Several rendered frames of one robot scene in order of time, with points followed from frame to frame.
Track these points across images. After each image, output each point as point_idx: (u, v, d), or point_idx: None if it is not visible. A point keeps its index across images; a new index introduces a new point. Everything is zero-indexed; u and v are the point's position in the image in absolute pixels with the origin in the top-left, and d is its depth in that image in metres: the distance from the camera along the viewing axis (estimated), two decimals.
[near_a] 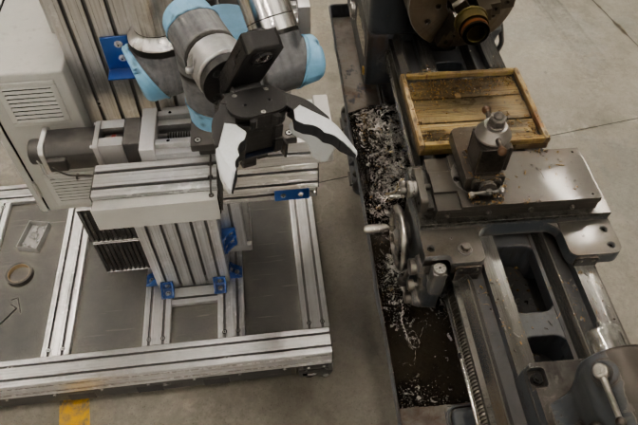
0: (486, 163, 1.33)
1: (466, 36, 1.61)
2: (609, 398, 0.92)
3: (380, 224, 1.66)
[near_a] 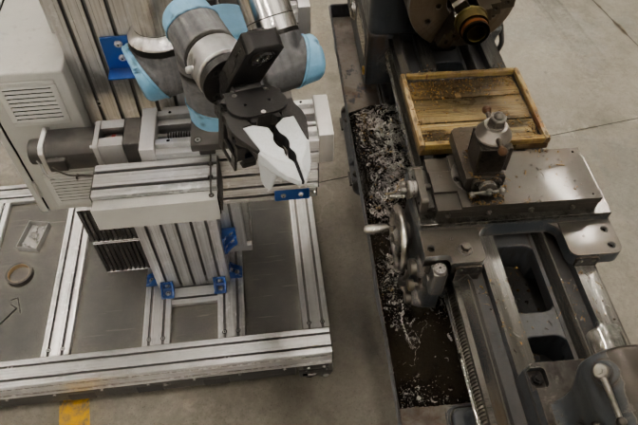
0: (486, 163, 1.33)
1: (466, 36, 1.61)
2: (610, 398, 0.92)
3: (380, 224, 1.66)
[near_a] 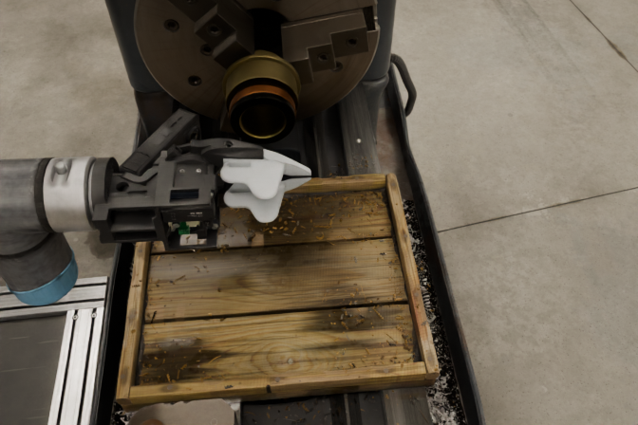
0: None
1: (239, 127, 0.68)
2: None
3: None
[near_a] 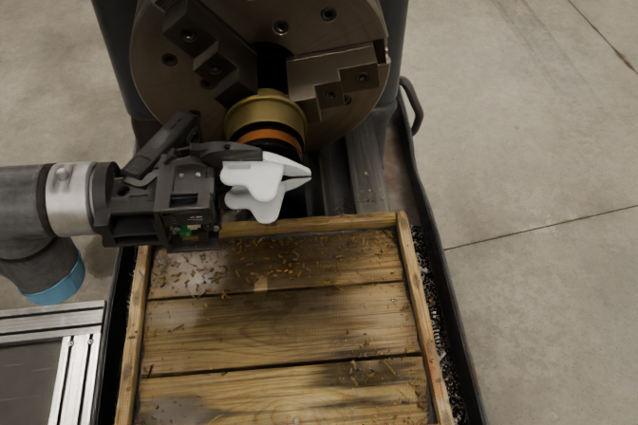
0: None
1: None
2: None
3: None
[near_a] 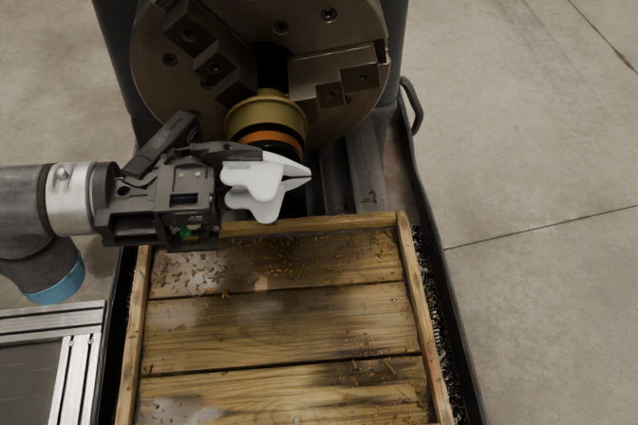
0: None
1: None
2: None
3: None
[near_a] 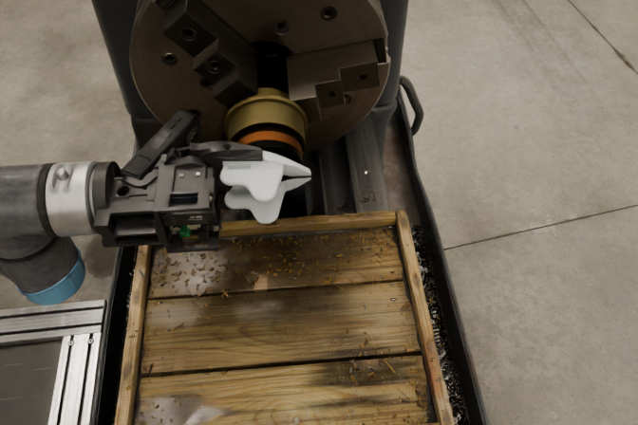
0: None
1: None
2: None
3: None
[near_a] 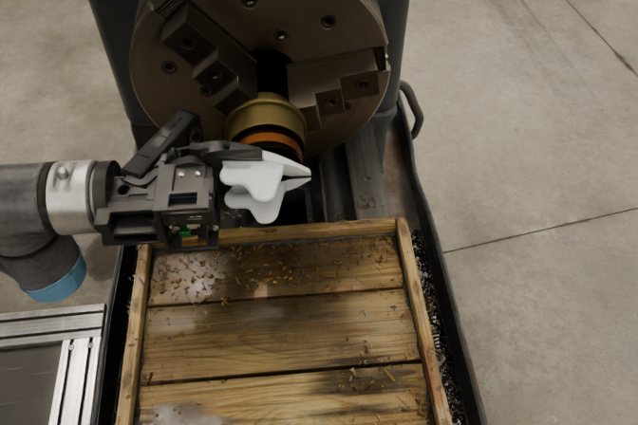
0: None
1: None
2: None
3: None
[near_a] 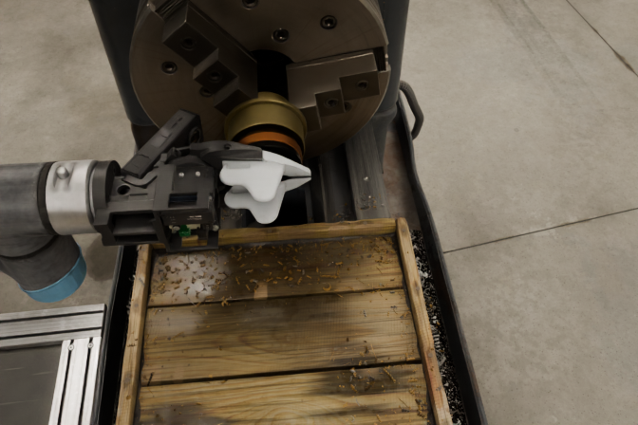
0: None
1: None
2: None
3: None
